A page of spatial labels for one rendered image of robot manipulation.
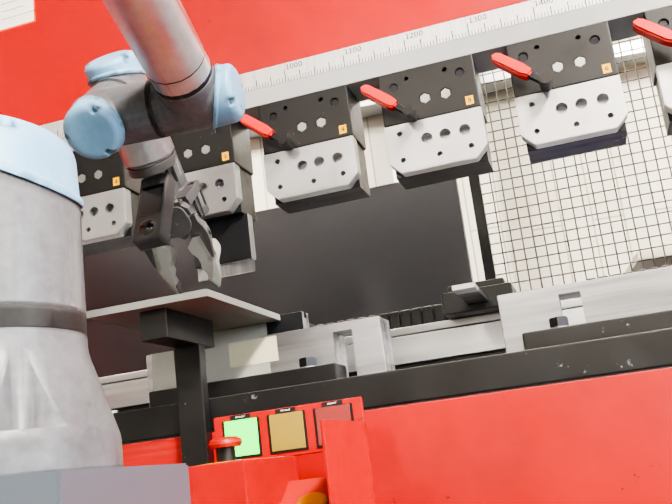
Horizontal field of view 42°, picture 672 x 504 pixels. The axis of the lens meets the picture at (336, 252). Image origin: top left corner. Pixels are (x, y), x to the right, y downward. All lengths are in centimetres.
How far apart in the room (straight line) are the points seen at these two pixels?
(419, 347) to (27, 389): 109
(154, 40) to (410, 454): 60
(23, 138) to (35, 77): 111
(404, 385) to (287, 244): 84
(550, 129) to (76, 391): 92
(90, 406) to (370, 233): 140
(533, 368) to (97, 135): 61
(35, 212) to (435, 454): 73
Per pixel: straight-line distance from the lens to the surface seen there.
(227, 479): 98
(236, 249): 143
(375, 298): 187
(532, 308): 128
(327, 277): 191
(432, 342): 155
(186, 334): 122
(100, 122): 112
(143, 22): 100
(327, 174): 137
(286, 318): 137
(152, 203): 125
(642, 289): 128
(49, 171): 58
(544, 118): 133
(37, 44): 171
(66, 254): 57
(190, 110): 109
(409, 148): 134
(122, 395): 176
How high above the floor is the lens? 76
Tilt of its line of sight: 14 degrees up
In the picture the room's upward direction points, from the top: 7 degrees counter-clockwise
